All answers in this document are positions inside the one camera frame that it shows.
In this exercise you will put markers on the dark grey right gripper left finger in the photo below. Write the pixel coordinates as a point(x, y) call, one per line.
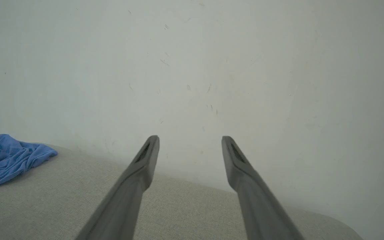
point(125, 200)

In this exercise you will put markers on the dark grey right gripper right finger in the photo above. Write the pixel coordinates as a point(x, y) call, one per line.
point(262, 206)

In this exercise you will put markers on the blue white red-striped jersey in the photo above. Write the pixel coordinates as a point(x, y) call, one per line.
point(8, 163)

